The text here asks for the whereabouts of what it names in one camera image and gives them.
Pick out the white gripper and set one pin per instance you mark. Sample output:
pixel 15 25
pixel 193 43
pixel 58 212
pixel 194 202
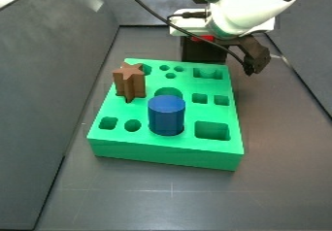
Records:
pixel 191 20

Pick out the red hexagon prism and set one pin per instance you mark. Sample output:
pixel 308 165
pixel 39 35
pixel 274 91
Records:
pixel 202 38

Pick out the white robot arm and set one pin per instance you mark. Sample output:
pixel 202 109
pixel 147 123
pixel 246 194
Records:
pixel 228 19

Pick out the green shape sorter board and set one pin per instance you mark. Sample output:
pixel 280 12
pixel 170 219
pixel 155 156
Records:
pixel 209 143

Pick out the brown star block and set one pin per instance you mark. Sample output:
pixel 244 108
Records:
pixel 130 81

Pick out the blue cylinder block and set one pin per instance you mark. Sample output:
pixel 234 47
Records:
pixel 166 115

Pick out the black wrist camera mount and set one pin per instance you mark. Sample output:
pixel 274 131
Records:
pixel 256 54

